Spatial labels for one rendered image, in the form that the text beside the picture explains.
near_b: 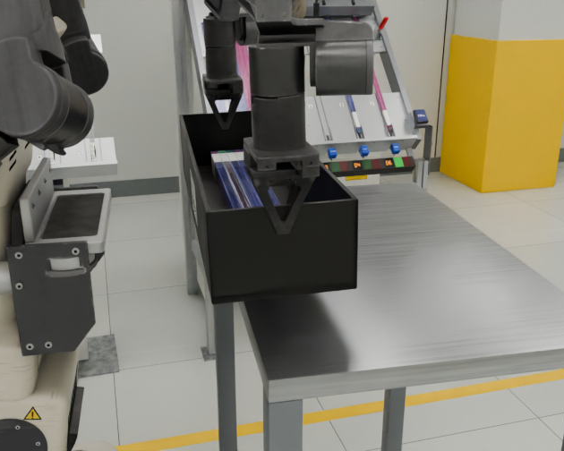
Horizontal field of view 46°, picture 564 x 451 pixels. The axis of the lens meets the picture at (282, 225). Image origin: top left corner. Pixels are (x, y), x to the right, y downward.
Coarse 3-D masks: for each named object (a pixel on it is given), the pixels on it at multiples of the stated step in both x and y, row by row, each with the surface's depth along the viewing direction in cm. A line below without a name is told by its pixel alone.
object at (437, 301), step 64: (384, 192) 138; (384, 256) 106; (448, 256) 106; (512, 256) 106; (256, 320) 86; (320, 320) 86; (384, 320) 86; (448, 320) 86; (512, 320) 86; (320, 384) 75; (384, 384) 76; (384, 448) 166
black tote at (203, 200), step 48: (192, 144) 126; (240, 144) 128; (192, 192) 97; (288, 192) 111; (336, 192) 82; (240, 240) 74; (288, 240) 75; (336, 240) 76; (240, 288) 76; (288, 288) 77; (336, 288) 78
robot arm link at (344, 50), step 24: (264, 0) 65; (288, 0) 65; (264, 24) 66; (288, 24) 66; (312, 24) 66; (336, 24) 66; (360, 24) 66; (336, 48) 65; (360, 48) 65; (336, 72) 65; (360, 72) 65
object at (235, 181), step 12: (216, 156) 121; (228, 156) 121; (240, 156) 121; (216, 168) 115; (228, 168) 113; (240, 168) 113; (216, 180) 117; (228, 180) 106; (240, 180) 106; (228, 192) 100; (240, 192) 100; (252, 192) 100; (228, 204) 99; (240, 204) 95; (252, 204) 95; (276, 204) 95
